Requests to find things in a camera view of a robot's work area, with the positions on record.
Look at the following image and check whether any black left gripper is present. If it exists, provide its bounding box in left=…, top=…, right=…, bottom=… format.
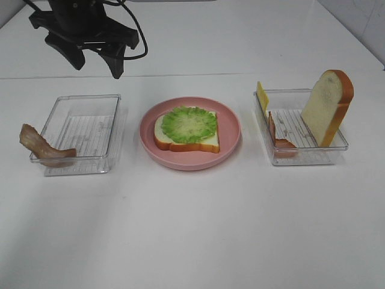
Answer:
left=28, top=1, right=139, bottom=79

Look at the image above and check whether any bacon strip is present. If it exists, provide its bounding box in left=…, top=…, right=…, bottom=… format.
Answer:
left=268, top=111, right=297, bottom=158
left=19, top=123, right=76, bottom=159

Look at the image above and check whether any green lettuce leaf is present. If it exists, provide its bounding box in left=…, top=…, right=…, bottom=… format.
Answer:
left=161, top=106, right=217, bottom=144

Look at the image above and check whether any bread slice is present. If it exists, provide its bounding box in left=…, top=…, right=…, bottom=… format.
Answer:
left=154, top=111, right=220, bottom=153
left=301, top=69, right=354, bottom=147

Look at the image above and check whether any yellow cheese slice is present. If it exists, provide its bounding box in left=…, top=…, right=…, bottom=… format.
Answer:
left=256, top=81, right=269, bottom=118

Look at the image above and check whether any clear plastic left tray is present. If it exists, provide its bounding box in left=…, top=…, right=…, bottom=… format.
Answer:
left=29, top=95, right=126, bottom=176

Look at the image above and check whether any clear plastic tray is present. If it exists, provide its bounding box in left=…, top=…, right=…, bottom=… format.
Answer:
left=253, top=89, right=348, bottom=166
left=29, top=95, right=126, bottom=176

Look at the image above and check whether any pink round plate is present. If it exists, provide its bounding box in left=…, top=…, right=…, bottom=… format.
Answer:
left=140, top=97, right=241, bottom=171

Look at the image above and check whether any clear plastic right tray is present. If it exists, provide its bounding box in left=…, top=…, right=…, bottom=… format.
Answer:
left=253, top=89, right=348, bottom=166

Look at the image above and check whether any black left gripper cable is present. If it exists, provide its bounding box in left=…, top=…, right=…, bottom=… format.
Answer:
left=23, top=0, right=149, bottom=60

